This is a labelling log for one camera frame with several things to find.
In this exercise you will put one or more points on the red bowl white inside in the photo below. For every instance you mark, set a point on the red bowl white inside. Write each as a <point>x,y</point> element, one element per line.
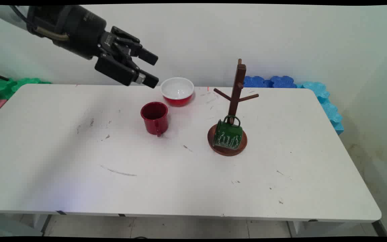
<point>176,89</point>

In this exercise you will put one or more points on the dark blue foam mat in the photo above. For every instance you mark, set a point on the dark blue foam mat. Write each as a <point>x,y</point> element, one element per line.
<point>282,81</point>
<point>255,81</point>

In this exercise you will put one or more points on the light blue foam mat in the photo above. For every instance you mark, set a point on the light blue foam mat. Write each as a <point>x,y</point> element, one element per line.
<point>328,107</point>

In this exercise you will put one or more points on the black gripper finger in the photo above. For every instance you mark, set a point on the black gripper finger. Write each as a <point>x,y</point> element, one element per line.
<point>119,69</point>
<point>136,47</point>

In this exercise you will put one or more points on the red enamel mug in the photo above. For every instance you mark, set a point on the red enamel mug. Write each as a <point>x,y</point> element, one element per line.
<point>155,122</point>

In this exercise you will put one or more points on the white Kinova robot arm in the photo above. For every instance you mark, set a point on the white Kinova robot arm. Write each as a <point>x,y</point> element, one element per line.
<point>2,15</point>

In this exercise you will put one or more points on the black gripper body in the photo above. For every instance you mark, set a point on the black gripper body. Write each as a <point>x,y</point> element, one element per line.
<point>76,32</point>

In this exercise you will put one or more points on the white table leg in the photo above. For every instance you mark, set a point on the white table leg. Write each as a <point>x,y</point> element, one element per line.
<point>314,228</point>
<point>40,222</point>

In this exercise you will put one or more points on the brown wooden mug tree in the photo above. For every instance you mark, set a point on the brown wooden mug tree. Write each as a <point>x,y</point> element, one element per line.
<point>237,87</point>

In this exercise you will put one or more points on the green foam mat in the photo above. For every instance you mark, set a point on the green foam mat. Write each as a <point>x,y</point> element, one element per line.
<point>8,85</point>

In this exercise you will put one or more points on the green enamel mug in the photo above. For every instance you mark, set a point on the green enamel mug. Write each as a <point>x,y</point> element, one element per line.
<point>228,136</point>

